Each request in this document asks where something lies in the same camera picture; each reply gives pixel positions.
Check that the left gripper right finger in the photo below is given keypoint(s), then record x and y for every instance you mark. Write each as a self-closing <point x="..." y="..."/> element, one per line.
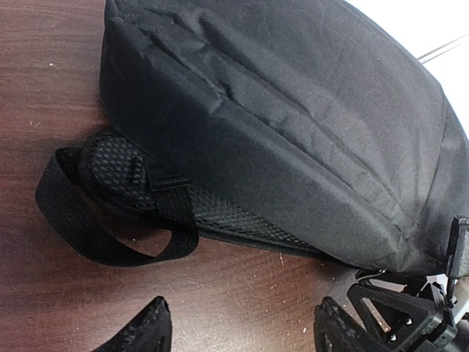
<point x="336" y="330"/>

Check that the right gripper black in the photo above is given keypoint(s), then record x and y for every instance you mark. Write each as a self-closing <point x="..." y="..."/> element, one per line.
<point x="419" y="319"/>

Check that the black backpack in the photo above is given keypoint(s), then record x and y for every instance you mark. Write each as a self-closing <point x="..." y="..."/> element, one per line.
<point x="300" y="127"/>

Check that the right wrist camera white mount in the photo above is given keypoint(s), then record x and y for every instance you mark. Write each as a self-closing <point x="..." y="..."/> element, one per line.
<point x="457" y="268"/>

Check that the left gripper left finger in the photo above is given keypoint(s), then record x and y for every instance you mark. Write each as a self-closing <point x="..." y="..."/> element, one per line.
<point x="149" y="331"/>

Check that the right aluminium frame post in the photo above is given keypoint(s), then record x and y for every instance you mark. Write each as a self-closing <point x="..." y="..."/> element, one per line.
<point x="439" y="51"/>

